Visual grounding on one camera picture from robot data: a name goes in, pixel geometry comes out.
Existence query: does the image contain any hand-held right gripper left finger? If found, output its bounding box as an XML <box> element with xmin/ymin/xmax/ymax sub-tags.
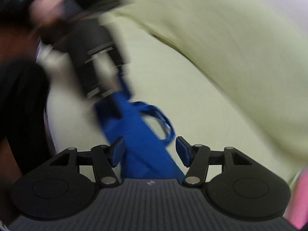
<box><xmin>49</xmin><ymin>137</ymin><xmax>126</xmax><ymax>187</ymax></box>

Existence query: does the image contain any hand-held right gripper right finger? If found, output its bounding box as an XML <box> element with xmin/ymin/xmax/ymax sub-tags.
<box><xmin>175</xmin><ymin>136</ymin><xmax>256</xmax><ymax>187</ymax></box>

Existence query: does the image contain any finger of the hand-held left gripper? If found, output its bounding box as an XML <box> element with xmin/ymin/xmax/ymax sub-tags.
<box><xmin>70</xmin><ymin>50</ymin><xmax>103</xmax><ymax>100</ymax></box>
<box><xmin>96</xmin><ymin>42</ymin><xmax>132</xmax><ymax>116</ymax></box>

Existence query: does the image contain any blue shopping bag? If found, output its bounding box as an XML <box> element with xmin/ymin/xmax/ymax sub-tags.
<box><xmin>93</xmin><ymin>72</ymin><xmax>186</xmax><ymax>181</ymax></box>

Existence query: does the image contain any person's left hand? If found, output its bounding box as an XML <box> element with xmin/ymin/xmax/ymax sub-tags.
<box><xmin>29</xmin><ymin>0</ymin><xmax>71</xmax><ymax>28</ymax></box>

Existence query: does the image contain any person's black skirt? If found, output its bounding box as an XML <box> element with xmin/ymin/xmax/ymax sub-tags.
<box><xmin>0</xmin><ymin>60</ymin><xmax>52</xmax><ymax>174</ymax></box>

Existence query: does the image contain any sofa with green cover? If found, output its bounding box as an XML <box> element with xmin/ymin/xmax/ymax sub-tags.
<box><xmin>44</xmin><ymin>0</ymin><xmax>308</xmax><ymax>198</ymax></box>

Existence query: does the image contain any pink folded cloth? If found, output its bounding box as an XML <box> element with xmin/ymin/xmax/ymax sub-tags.
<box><xmin>285</xmin><ymin>167</ymin><xmax>308</xmax><ymax>229</ymax></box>

